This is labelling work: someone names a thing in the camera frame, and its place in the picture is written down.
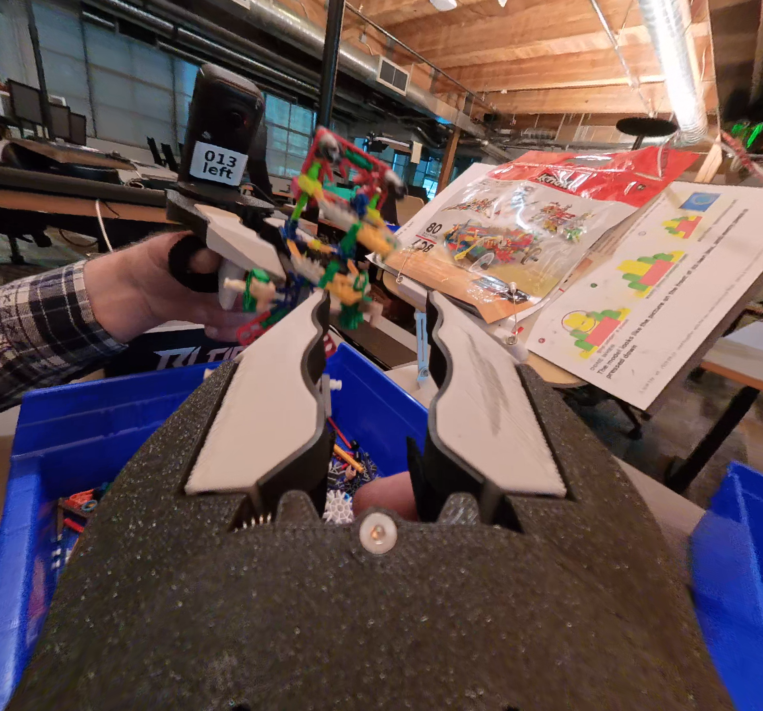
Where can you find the clear plastic toy bag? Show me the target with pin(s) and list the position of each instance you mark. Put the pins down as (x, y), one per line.
(512, 234)

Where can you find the colourful construction toy model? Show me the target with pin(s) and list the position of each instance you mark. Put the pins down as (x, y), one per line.
(343, 281)

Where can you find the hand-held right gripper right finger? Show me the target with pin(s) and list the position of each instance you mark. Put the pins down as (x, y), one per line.
(495, 424)

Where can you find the black vertical pole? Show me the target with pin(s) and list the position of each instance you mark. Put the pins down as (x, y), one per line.
(335, 37)

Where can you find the black toy box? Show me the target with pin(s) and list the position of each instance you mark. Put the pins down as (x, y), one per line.
(179, 359)

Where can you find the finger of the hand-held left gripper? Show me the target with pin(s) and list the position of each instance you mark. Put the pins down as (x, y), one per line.
(238, 240)

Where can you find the white ceiling sensor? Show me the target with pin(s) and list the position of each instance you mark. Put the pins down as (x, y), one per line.
(443, 1)

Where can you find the person's right hand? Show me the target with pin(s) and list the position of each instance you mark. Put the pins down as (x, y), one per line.
(384, 493)

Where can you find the grey ceiling duct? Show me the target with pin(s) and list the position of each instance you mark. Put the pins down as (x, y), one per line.
(298, 19)

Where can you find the silver ceiling duct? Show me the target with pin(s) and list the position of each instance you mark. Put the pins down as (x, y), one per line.
(661, 19)

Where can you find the black computer monitor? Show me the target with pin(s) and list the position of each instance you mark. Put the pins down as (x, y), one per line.
(25, 102)
(58, 122)

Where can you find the pile of colourful toy pieces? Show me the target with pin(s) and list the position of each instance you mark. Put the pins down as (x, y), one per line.
(340, 505)

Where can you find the blue plastic parts bin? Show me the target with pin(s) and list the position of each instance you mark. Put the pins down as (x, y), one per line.
(107, 413)

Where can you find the white instruction sheet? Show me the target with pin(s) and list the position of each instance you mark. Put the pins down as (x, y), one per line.
(673, 305)

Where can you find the wooden top desk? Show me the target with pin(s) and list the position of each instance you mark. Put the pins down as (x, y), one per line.
(71, 203)

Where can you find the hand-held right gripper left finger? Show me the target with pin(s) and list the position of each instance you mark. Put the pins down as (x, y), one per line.
(256, 413)

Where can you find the person's left hand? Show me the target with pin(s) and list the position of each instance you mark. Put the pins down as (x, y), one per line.
(131, 287)

